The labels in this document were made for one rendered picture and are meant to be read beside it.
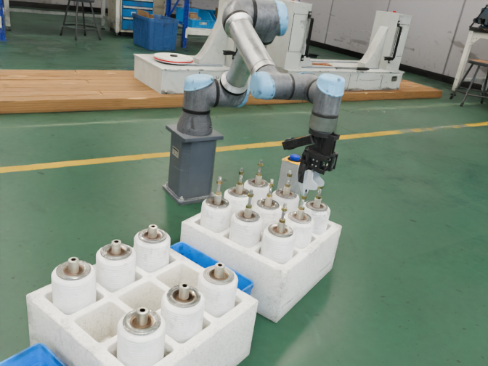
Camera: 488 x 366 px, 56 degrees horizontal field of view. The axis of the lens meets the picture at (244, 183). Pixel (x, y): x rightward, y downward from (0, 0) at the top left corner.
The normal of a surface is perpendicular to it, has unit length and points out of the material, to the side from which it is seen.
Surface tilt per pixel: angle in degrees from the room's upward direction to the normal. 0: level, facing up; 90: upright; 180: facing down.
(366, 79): 90
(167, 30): 92
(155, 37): 92
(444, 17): 90
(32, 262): 0
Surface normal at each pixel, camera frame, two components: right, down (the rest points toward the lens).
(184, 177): -0.22, 0.37
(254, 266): -0.57, 0.26
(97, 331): 0.78, 0.34
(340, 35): -0.83, 0.12
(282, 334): 0.12, -0.91
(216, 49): 0.54, 0.40
